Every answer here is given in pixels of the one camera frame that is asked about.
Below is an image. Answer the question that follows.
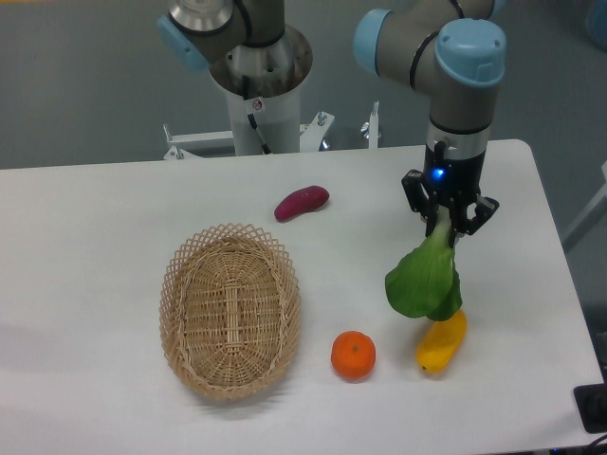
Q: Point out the yellow pepper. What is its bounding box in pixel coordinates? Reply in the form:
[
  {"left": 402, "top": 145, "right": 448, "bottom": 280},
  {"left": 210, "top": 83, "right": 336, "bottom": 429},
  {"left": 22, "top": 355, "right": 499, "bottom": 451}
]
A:
[{"left": 415, "top": 310, "right": 468, "bottom": 374}]

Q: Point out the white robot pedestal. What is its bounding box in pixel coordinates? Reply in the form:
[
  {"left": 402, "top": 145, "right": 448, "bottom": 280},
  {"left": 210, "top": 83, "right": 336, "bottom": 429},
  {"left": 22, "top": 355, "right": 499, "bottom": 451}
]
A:
[{"left": 225, "top": 89, "right": 301, "bottom": 156}]

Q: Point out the orange mandarin fruit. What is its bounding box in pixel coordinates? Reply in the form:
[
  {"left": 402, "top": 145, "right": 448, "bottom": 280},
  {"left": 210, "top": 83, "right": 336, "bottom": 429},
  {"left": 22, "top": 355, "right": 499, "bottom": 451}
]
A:
[{"left": 330, "top": 331, "right": 377, "bottom": 381}]

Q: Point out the white metal base frame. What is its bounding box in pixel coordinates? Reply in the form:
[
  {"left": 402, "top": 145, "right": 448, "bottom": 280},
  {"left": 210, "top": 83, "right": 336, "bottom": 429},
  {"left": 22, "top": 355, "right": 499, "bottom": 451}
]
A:
[{"left": 162, "top": 100, "right": 383, "bottom": 161}]

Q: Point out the black cable on pedestal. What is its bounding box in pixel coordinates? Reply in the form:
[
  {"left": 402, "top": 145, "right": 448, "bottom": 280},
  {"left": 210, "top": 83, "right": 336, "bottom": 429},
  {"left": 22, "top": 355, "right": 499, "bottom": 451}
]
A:
[{"left": 241, "top": 75, "right": 272, "bottom": 155}]

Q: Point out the green leafy vegetable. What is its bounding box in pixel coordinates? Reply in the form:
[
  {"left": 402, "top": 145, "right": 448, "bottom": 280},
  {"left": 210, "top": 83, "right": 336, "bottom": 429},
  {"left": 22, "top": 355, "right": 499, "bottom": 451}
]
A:
[{"left": 384, "top": 209, "right": 463, "bottom": 321}]

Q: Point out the woven wicker basket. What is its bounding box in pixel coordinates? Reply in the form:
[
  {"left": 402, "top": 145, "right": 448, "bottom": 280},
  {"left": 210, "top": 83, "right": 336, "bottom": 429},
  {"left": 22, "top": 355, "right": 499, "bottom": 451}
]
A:
[{"left": 159, "top": 224, "right": 301, "bottom": 401}]

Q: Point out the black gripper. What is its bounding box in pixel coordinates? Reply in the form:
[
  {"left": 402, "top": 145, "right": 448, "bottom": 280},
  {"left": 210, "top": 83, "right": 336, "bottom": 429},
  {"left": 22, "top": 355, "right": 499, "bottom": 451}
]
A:
[{"left": 401, "top": 146, "right": 500, "bottom": 246}]

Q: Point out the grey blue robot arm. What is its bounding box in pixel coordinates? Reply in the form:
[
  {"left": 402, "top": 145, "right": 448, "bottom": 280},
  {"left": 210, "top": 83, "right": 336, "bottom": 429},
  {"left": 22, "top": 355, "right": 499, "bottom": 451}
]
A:
[{"left": 157, "top": 1, "right": 506, "bottom": 239}]

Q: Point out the purple sweet potato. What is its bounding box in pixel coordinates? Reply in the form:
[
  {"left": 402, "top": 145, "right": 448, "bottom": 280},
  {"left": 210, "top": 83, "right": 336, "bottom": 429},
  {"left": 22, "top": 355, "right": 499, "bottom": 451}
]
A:
[{"left": 274, "top": 185, "right": 330, "bottom": 223}]

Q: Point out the black device at table edge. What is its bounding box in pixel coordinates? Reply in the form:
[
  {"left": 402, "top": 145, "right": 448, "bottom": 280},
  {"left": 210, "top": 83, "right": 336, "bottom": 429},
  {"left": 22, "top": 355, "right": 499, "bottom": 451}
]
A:
[{"left": 573, "top": 383, "right": 606, "bottom": 434}]

